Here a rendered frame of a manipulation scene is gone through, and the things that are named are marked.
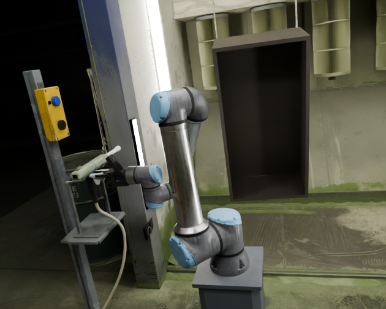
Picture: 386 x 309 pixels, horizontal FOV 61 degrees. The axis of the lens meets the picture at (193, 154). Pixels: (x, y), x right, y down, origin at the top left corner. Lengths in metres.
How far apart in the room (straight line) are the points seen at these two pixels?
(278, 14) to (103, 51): 1.85
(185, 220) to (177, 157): 0.27
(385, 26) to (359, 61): 0.47
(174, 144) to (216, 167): 2.38
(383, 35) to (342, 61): 0.41
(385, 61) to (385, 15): 0.39
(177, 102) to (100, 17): 1.04
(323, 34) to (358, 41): 0.54
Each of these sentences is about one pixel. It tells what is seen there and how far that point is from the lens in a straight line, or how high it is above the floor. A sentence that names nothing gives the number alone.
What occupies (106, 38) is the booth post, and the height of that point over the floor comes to 1.77.
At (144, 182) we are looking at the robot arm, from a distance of 1.64.
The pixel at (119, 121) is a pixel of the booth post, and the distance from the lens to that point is 2.17.
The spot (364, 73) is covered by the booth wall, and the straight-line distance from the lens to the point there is 3.91.
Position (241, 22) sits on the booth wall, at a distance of 3.81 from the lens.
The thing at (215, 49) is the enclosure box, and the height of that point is 1.63.
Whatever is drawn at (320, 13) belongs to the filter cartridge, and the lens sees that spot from 3.47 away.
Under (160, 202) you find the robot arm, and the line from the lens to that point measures 1.68.
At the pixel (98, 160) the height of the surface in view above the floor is 1.14.
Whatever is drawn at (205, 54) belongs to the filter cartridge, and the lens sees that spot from 3.50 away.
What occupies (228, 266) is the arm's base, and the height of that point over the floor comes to 0.69.
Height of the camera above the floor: 1.60
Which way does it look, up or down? 16 degrees down
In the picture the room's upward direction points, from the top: 8 degrees counter-clockwise
